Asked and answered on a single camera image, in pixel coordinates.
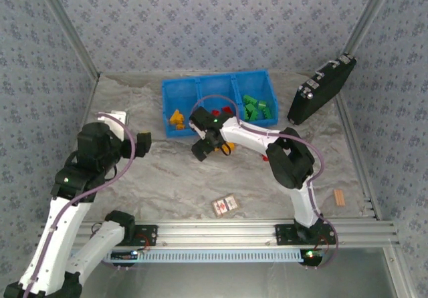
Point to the small controller circuit board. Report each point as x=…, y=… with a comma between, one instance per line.
x=123, y=255
x=311, y=255

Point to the small green Lego brick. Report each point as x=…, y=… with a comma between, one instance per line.
x=262, y=105

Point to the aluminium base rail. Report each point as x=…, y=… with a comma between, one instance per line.
x=217, y=232

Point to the aluminium side rail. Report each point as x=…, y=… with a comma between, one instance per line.
x=364, y=177
x=87, y=106

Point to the small wooden slat block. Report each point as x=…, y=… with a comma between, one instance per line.
x=339, y=197

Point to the black hard case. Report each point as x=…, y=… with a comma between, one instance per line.
x=317, y=94

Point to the small printed card box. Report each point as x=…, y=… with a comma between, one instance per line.
x=225, y=206

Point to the aluminium frame post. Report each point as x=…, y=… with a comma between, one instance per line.
x=370, y=14
x=69, y=27

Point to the rounded yellow Lego brick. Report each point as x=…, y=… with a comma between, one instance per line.
x=233, y=147

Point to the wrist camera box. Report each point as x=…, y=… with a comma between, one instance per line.
x=120, y=117
x=197, y=131

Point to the long yellow Lego brick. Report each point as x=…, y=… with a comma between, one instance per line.
x=176, y=117

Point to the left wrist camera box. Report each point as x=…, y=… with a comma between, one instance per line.
x=120, y=117

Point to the green two-by-four Lego brick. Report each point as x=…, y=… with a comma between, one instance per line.
x=249, y=99

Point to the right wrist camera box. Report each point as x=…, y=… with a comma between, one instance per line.
x=197, y=131

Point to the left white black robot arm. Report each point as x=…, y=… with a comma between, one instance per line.
x=50, y=238

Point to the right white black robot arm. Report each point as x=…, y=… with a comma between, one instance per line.
x=247, y=136

